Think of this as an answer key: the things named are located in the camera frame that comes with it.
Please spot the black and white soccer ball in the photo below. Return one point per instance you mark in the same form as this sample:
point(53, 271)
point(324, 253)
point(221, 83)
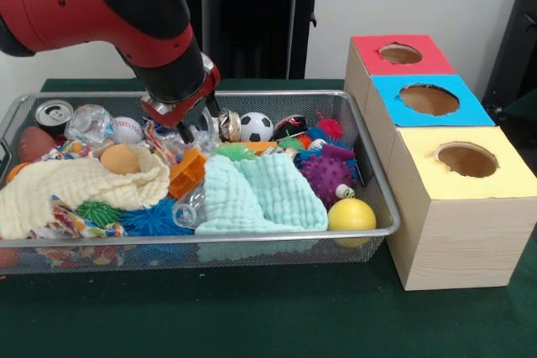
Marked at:
point(257, 126)

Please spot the orange plastic block toy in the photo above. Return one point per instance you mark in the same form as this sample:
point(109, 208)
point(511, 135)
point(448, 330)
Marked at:
point(186, 175)

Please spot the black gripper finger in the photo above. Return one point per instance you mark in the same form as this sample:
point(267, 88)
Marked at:
point(185, 133)
point(212, 105)

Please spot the cream yellow cloth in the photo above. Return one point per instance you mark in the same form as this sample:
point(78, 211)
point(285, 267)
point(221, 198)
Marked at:
point(63, 182)

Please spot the dark green table cloth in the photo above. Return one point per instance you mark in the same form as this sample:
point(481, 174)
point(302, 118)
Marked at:
point(251, 316)

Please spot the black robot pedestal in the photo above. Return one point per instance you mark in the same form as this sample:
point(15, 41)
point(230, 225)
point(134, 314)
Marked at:
point(260, 18)

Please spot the wooden box with three holes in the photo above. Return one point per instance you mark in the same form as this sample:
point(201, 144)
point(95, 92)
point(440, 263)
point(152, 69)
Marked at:
point(457, 228)

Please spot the yellow smooth ball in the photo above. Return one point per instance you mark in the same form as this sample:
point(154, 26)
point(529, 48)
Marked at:
point(351, 215)

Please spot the tan foam ball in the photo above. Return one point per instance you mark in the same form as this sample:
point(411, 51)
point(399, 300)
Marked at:
point(119, 159)

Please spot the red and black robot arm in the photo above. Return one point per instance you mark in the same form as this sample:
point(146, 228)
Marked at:
point(105, 6)

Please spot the shallow metal mesh bin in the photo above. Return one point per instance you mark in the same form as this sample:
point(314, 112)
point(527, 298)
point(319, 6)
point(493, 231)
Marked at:
point(293, 100)

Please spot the black chair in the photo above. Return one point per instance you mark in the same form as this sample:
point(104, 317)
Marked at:
point(518, 39)

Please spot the silver topped drink can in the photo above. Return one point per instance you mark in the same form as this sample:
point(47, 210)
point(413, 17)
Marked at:
point(53, 112)

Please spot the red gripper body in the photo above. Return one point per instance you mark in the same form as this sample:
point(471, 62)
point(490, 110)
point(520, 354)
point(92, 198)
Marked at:
point(176, 114)

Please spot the mint green cloth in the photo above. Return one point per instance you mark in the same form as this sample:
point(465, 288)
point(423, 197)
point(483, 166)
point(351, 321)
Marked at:
point(260, 198)

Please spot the purple spiky ball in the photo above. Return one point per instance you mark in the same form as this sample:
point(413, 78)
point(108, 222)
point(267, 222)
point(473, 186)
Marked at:
point(327, 173)

